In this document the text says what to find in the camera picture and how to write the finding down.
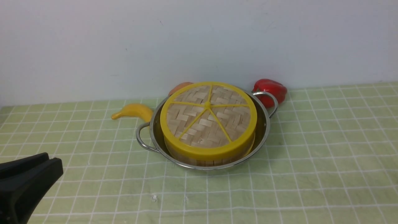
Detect yellow banana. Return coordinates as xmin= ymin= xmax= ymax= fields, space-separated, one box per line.
xmin=111 ymin=103 xmax=153 ymax=123

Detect red bell pepper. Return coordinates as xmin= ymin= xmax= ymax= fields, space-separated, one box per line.
xmin=252 ymin=78 xmax=288 ymax=109

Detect bamboo steamer basket yellow rim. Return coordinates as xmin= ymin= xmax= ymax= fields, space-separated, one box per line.
xmin=164 ymin=132 xmax=255 ymax=167

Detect stainless steel pot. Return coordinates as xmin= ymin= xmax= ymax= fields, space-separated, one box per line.
xmin=136 ymin=87 xmax=278 ymax=171

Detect woven bamboo steamer lid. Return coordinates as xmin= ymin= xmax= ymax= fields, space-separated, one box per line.
xmin=160 ymin=82 xmax=258 ymax=161

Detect green checked tablecloth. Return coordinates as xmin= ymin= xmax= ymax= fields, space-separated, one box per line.
xmin=0 ymin=82 xmax=398 ymax=224

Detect orange fruit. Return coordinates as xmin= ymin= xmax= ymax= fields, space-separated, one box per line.
xmin=168 ymin=82 xmax=193 ymax=96

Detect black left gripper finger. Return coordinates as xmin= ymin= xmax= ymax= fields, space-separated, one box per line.
xmin=0 ymin=152 xmax=49 ymax=180
xmin=0 ymin=158 xmax=63 ymax=224

